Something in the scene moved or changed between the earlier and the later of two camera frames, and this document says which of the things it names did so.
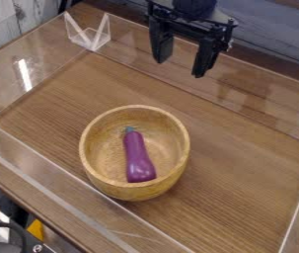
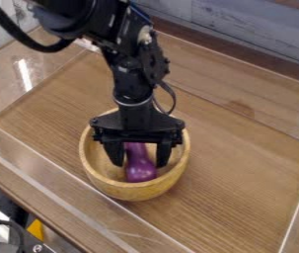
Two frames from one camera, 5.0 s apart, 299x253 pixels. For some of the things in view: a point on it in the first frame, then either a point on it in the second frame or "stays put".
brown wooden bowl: x=165 y=138 stays put
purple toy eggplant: x=140 y=161 stays put
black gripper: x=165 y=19 to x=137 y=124
